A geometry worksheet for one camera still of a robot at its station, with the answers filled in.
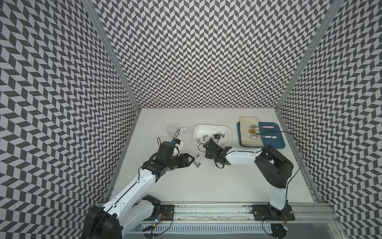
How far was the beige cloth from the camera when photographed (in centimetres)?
99

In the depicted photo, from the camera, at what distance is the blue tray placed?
3.25 feet

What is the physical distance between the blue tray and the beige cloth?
0.05ft
